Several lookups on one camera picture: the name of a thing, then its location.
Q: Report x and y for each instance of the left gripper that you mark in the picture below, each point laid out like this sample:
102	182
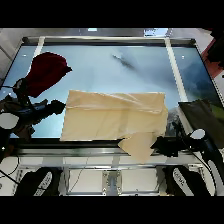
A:
57	107

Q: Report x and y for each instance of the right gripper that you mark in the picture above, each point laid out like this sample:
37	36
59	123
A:
167	146

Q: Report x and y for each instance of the cream shirt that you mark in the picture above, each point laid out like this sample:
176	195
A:
110	115

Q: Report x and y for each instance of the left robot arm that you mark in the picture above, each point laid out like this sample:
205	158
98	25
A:
30	112

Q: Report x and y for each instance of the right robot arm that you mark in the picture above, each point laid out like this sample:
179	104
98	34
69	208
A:
207	150

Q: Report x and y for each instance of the red garment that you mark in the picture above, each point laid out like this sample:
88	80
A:
46	72

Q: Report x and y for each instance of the heap of clothes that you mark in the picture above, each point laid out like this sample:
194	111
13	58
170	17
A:
216	46

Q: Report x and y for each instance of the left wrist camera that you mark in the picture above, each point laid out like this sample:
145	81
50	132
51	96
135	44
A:
20	87

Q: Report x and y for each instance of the silver frame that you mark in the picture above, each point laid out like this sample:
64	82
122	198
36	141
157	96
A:
111	182

